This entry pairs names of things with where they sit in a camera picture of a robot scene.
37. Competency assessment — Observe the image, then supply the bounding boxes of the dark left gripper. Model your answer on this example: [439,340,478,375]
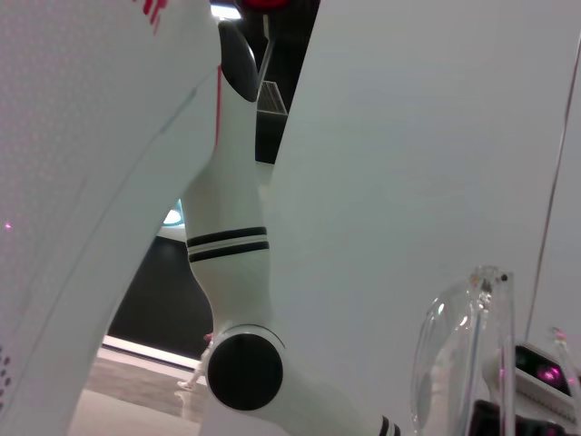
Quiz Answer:
[471,400,581,436]

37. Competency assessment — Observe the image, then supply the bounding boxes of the clear transparent glasses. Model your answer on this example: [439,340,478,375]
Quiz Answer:
[409,264,581,436]

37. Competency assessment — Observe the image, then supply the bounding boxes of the distant walking person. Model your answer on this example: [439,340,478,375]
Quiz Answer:
[177,331,215,392]

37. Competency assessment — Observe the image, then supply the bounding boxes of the teal round object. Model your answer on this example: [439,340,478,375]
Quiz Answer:
[162,198,185,228]

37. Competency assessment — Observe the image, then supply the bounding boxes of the white slatted grille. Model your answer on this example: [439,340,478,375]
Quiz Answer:
[255,79,290,117]

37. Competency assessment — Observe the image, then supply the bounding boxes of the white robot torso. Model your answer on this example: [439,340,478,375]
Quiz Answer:
[0,0,224,436]

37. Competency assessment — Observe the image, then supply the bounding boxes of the red round ring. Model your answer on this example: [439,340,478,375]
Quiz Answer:
[238,0,291,14]

